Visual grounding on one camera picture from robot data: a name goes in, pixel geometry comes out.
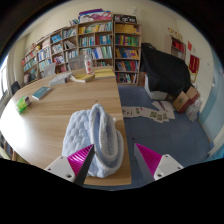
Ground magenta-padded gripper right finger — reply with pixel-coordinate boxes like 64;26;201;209
133;143;185;183

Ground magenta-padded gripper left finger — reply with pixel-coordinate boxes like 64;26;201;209
44;143;96;187

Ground pale blue knitted towel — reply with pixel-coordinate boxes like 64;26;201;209
61;103;125;178

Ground paper sheets on floor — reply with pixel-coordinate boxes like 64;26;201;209
121;99;176;124

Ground clear plastic bag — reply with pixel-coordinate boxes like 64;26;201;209
185;98;203;123

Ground brown cardboard box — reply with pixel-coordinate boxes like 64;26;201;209
172;85;200;114

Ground white box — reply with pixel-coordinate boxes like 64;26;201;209
143;74;169;101

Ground green plastic packet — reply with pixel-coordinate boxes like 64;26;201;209
15;95;32;114

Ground teal book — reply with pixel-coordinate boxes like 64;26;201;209
31;86;53;101

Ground yellow book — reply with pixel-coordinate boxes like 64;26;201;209
69;72;96;84

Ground black cloth cover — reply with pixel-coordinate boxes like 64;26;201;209
139;42;193;98

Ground dark office chair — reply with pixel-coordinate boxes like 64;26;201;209
10;80;22;96

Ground grey mesh chair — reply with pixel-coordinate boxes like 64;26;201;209
42;63;57;78
68;54;87;72

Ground yellow folder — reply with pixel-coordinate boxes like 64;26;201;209
94;67;117;80

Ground clear drink bottle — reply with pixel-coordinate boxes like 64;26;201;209
83;54;94;75

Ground window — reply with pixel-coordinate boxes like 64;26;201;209
0;56;10;98

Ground wooden bookshelf unit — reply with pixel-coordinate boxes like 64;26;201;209
21;9;143;86

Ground red wall hanging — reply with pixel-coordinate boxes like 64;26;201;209
188;54;200;75

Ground small wooden wall shelf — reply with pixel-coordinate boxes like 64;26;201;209
165;34;188;61

